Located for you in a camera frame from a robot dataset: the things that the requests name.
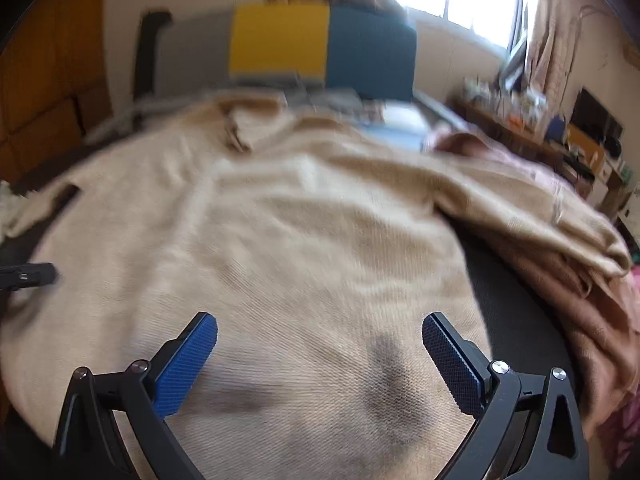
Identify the black flat screen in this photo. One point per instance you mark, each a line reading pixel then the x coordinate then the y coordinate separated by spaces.
pixel 590 115

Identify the dark grey hanging cloth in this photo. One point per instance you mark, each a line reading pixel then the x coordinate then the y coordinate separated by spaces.
pixel 515 70

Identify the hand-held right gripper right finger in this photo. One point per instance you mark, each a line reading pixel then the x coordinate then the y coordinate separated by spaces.
pixel 452 365

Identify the row of small bottles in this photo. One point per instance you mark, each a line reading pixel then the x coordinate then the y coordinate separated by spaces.
pixel 480 92

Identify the blue chair back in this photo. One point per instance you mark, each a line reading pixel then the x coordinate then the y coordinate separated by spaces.
pixel 556 129

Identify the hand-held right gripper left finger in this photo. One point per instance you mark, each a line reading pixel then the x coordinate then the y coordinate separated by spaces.
pixel 185 365

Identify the white desk fan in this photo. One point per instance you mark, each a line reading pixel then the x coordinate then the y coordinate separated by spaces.
pixel 612 146

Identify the wooden board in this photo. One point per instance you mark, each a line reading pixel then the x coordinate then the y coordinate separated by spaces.
pixel 582 142

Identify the pink knit sweater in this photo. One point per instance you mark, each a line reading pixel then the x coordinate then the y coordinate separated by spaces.
pixel 600 320

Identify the grey yellow blue sofa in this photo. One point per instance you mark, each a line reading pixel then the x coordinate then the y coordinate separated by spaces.
pixel 280 40

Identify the brown wooden table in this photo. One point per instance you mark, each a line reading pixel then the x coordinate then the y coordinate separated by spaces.
pixel 500 127

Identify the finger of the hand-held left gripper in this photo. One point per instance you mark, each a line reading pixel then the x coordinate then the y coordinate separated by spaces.
pixel 30 274

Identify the white fringed cloth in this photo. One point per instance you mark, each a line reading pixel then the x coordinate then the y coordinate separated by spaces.
pixel 6 210

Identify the beige lighthouse print curtain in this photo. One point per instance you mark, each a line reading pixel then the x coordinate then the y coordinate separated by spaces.
pixel 550 35

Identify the beige knit sweater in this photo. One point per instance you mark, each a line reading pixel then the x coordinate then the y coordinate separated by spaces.
pixel 300 260

